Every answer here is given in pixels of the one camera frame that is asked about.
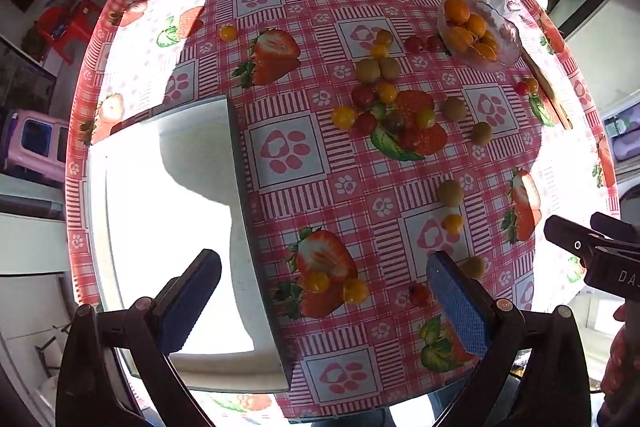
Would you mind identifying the pink plastic stool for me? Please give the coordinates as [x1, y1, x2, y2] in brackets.
[0, 108, 69, 185]

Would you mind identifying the black metal stand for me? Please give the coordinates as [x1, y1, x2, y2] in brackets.
[32, 322, 73, 378]

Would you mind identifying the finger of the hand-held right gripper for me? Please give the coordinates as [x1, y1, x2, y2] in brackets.
[590, 212, 640, 242]
[544, 215, 640, 266]

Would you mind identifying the dark purple cherry tomato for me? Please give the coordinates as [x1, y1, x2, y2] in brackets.
[384, 109, 407, 134]

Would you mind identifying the person's right hand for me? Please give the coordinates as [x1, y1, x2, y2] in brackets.
[599, 302, 640, 408]

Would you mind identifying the pile of orange kumquats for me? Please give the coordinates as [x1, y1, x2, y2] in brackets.
[442, 0, 501, 62]

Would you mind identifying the pink strawberry print tablecloth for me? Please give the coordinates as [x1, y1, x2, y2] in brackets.
[64, 0, 623, 423]

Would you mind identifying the clear glass bowl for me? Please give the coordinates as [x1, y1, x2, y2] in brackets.
[436, 0, 523, 70]

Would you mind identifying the white foam tray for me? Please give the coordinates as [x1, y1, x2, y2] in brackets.
[86, 94, 293, 394]

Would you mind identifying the red plastic stool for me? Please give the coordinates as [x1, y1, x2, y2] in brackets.
[37, 0, 103, 64]

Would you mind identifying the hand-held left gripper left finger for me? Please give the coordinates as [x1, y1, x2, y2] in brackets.
[55, 248, 223, 427]

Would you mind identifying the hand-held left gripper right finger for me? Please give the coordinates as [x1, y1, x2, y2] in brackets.
[426, 251, 593, 427]

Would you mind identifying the dark glass cabinet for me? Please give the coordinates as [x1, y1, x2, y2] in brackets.
[0, 39, 57, 114]

